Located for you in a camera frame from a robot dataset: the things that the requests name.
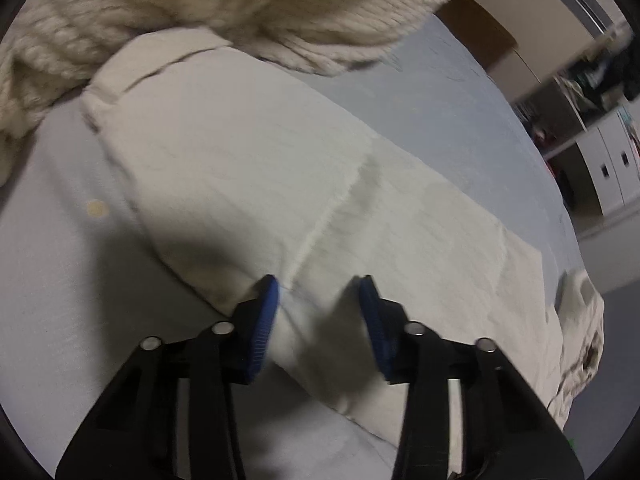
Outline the bed with grey sheet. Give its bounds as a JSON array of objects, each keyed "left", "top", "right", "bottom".
[{"left": 0, "top": 10, "right": 586, "bottom": 480}]

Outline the cream wardrobe door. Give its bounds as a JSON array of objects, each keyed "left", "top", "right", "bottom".
[{"left": 487, "top": 50, "right": 556, "bottom": 106}]

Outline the white open shelf unit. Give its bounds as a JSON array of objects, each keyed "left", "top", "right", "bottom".
[{"left": 510, "top": 25, "right": 640, "bottom": 161}]

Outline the brown wooden headboard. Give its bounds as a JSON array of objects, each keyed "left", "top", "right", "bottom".
[{"left": 437, "top": 0, "right": 518, "bottom": 75}]

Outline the cream knitted blanket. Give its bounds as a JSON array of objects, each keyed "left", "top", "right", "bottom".
[{"left": 0, "top": 0, "right": 473, "bottom": 186}]

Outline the white drawer cabinet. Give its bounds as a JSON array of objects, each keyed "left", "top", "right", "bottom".
[{"left": 575, "top": 107, "right": 640, "bottom": 218}]

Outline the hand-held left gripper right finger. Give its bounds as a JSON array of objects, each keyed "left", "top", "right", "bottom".
[{"left": 356, "top": 275, "right": 586, "bottom": 480}]

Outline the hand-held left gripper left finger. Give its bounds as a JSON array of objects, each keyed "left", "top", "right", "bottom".
[{"left": 55, "top": 274, "right": 281, "bottom": 480}]

